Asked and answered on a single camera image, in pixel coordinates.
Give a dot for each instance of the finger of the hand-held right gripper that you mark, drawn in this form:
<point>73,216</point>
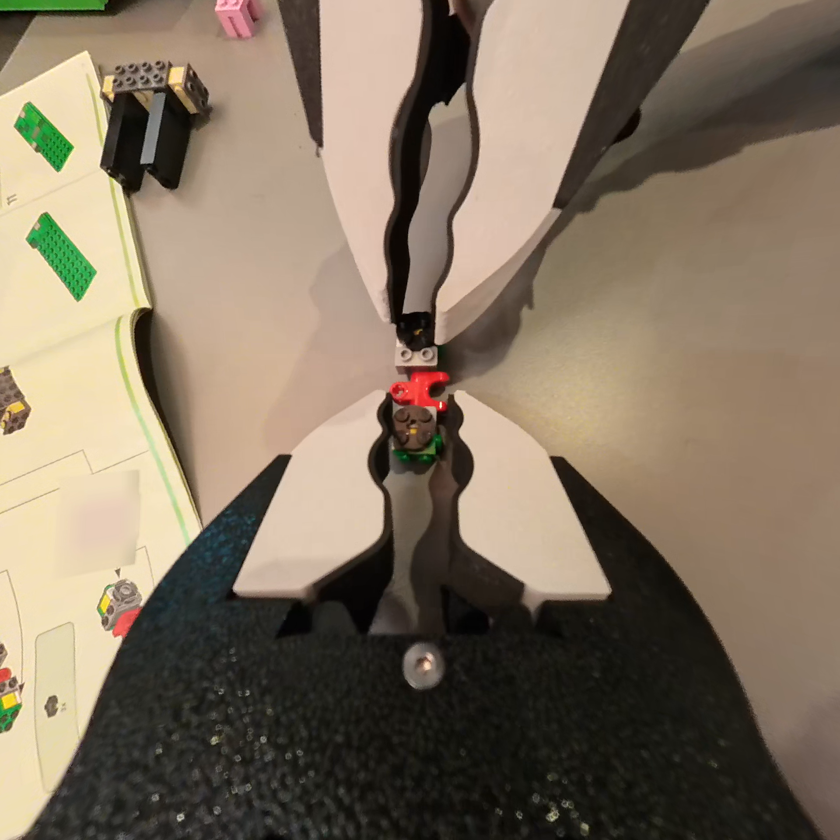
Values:
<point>525,144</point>
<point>361,144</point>

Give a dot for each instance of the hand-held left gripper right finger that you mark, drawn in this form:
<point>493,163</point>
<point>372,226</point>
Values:
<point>525,518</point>

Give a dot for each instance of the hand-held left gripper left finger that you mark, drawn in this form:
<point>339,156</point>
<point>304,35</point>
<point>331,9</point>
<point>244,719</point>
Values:
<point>308,518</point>

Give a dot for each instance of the small green brick assembly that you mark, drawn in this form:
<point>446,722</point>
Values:
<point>417,355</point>
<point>413,426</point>

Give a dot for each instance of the red clip brick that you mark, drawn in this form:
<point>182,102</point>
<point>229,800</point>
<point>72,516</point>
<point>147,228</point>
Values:
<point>413,392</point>

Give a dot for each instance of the grey desk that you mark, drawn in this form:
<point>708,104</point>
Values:
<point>656,394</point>

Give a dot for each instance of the pink brick assembly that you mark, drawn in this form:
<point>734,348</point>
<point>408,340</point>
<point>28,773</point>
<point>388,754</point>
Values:
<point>236,16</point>

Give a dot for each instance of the black pillar brick assembly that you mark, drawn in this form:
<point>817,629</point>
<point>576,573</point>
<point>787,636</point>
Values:
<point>124,144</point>

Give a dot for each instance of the brick instruction booklet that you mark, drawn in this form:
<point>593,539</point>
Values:
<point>65,407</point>

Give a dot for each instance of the green baseplate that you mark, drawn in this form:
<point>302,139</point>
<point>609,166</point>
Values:
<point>46,5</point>

